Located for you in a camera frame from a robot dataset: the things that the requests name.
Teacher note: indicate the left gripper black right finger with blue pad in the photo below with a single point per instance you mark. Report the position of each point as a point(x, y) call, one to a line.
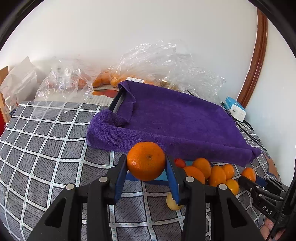
point(229, 220)

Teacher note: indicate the black tray under towel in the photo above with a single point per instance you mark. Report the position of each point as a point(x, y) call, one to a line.
point(117, 101)

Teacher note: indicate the large orange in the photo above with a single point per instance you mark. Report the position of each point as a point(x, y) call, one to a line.
point(146, 161)

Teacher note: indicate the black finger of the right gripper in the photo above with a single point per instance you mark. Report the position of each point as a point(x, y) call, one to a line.
point(269, 181)
point(248, 184)

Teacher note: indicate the grey checked tablecloth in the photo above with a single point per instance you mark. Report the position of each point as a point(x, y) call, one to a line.
point(43, 148)

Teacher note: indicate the small red tomato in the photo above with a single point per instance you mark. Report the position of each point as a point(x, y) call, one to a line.
point(179, 163)

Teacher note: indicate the pale yellow fruit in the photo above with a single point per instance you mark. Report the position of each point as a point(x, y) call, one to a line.
point(171, 203)

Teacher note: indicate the white blue charger box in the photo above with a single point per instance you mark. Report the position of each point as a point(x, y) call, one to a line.
point(236, 109)

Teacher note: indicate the small kumquat orange fruit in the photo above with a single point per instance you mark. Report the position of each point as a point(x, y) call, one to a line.
point(233, 186)
point(195, 173)
point(217, 176)
point(203, 165)
point(249, 173)
point(229, 171)

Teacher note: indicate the clear plastic bag left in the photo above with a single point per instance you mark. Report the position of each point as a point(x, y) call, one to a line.
point(69, 81)

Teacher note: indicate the purple towel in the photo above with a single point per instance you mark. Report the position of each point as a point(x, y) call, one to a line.
point(183, 126)

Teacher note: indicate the white plastic bag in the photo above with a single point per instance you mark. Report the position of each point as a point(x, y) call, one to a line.
point(18, 85)

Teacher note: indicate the clear plastic bag with oranges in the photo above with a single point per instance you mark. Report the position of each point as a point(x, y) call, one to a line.
point(167, 65)

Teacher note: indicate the brown wooden door frame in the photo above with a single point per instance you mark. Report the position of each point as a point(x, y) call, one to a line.
point(257, 60)

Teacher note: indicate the person's hand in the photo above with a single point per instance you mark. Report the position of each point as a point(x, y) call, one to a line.
point(267, 227)

